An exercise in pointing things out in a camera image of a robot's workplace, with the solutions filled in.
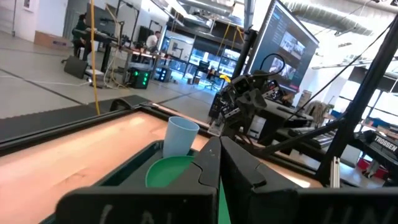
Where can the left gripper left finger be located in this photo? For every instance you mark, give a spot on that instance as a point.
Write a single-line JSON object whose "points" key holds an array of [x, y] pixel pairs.
{"points": [[140, 205]]}

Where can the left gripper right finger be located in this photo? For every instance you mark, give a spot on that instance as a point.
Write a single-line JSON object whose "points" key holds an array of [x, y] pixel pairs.
{"points": [[280, 205]]}

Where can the black aluminium table frame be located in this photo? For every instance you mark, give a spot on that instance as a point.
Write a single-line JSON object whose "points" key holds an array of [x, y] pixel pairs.
{"points": [[360, 109]]}

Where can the silver ventilation duct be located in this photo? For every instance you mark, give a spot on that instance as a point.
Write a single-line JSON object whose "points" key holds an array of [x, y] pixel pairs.
{"points": [[329, 15]]}

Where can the black computer with green lights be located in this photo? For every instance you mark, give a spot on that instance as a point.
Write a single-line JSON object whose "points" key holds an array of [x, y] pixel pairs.
{"points": [[138, 77]]}

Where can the light blue cup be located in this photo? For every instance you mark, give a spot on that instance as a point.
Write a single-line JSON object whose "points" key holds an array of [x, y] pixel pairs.
{"points": [[180, 137]]}

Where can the cardboard box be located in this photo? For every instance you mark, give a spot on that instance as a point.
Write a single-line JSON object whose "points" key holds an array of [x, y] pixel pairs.
{"points": [[51, 40]]}

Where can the black monitor stand pole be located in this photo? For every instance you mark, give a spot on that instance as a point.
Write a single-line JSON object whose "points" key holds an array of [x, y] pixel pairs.
{"points": [[245, 53]]}

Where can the dark green tray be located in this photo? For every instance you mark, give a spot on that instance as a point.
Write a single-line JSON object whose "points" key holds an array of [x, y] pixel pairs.
{"points": [[130, 179]]}

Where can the black case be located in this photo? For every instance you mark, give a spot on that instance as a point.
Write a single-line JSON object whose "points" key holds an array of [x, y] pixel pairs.
{"points": [[76, 67]]}

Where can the green plate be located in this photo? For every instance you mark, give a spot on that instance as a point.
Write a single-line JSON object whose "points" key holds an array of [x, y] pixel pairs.
{"points": [[168, 172]]}

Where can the black desk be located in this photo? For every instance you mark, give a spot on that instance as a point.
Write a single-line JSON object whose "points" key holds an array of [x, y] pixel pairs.
{"points": [[105, 39]]}

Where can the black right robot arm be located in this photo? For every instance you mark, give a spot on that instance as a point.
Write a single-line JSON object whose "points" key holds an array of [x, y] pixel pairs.
{"points": [[373, 146]]}

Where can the large operator monitor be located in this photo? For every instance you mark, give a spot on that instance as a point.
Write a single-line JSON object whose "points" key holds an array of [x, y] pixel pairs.
{"points": [[280, 37]]}

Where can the person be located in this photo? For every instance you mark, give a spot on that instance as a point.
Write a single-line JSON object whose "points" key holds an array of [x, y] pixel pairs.
{"points": [[81, 34], [152, 40]]}

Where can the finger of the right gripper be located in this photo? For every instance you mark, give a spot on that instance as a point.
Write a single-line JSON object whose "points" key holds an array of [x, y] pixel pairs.
{"points": [[245, 102], [259, 102]]}

